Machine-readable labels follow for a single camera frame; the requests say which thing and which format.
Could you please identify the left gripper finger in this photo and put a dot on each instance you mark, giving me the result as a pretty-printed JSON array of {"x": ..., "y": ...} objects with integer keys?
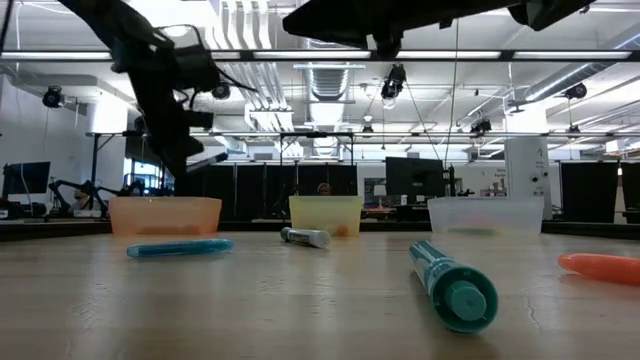
[{"x": 177, "y": 175}]

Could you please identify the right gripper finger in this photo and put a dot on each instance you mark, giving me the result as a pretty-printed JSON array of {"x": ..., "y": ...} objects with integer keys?
[{"x": 350, "y": 22}]

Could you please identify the teal Expo marker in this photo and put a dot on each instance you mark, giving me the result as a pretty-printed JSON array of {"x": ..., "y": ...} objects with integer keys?
[{"x": 210, "y": 161}]

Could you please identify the blue translucent highlighter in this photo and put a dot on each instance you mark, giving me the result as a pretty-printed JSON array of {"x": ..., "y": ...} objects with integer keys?
[{"x": 180, "y": 248}]

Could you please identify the green Expo marker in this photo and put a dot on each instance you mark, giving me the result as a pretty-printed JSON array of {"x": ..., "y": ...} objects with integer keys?
[{"x": 307, "y": 238}]

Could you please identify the teal thick marker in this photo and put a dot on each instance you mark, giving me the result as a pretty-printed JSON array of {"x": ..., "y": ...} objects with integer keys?
[{"x": 462, "y": 300}]

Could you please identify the orange translucent highlighter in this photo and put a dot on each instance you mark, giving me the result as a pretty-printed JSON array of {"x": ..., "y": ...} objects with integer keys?
[{"x": 600, "y": 269}]

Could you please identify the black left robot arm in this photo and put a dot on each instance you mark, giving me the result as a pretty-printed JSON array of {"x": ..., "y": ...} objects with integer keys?
[{"x": 115, "y": 25}]

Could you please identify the orange plastic bin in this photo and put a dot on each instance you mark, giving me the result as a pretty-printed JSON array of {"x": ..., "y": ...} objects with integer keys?
[{"x": 165, "y": 212}]

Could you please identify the white LED light strip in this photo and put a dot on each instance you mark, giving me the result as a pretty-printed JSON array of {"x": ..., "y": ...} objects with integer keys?
[
  {"x": 50, "y": 55},
  {"x": 450, "y": 55},
  {"x": 575, "y": 55},
  {"x": 310, "y": 55}
]

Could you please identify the black ceiling spotlight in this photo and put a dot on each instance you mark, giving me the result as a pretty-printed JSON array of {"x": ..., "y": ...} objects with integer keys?
[
  {"x": 220, "y": 91},
  {"x": 576, "y": 91},
  {"x": 481, "y": 126},
  {"x": 52, "y": 97}
]

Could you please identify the black background robot arms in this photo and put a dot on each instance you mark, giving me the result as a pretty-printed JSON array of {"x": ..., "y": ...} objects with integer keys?
[{"x": 107, "y": 192}]

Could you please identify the yellow plastic bin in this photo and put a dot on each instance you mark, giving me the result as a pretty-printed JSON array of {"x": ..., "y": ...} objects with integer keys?
[{"x": 320, "y": 212}]

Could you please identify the black monitor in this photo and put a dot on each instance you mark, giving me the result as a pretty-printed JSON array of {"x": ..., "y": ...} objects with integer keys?
[
  {"x": 415, "y": 177},
  {"x": 27, "y": 177}
]

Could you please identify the white pillar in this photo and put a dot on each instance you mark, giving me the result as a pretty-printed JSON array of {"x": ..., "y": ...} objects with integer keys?
[{"x": 527, "y": 170}]

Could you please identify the clear plastic bin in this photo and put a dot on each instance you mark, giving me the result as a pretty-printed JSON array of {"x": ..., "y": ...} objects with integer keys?
[{"x": 485, "y": 212}]

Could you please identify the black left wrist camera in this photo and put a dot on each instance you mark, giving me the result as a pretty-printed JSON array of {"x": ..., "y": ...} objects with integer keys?
[{"x": 195, "y": 65}]

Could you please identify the silver ventilation duct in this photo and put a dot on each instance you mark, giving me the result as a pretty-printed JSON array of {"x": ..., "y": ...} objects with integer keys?
[{"x": 327, "y": 82}]

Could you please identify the black overhead frame bar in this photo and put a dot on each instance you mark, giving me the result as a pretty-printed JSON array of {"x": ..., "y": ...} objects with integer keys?
[{"x": 245, "y": 56}]

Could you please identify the black table frame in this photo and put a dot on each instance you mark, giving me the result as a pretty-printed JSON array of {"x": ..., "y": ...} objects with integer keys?
[{"x": 395, "y": 226}]

